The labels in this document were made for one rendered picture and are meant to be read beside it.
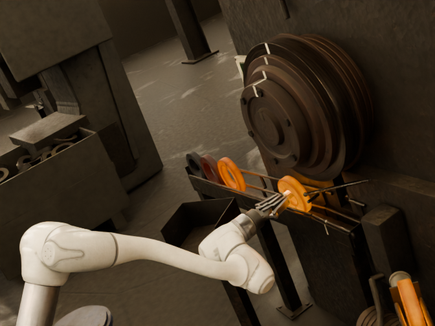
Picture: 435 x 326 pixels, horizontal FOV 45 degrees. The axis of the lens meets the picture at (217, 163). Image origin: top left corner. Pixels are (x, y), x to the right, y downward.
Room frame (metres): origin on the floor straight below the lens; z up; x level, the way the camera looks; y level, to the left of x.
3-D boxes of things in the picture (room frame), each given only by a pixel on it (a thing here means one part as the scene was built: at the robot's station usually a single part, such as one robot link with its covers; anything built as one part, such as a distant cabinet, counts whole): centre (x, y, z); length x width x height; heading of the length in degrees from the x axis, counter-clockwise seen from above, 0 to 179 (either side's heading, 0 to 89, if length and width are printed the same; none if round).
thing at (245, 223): (1.61, 0.00, 0.75); 0.09 x 0.06 x 0.09; 22
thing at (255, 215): (1.64, -0.07, 0.75); 0.09 x 0.08 x 0.07; 112
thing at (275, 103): (1.48, -0.20, 1.11); 0.28 x 0.06 x 0.28; 21
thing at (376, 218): (1.30, -0.39, 0.68); 0.11 x 0.08 x 0.24; 111
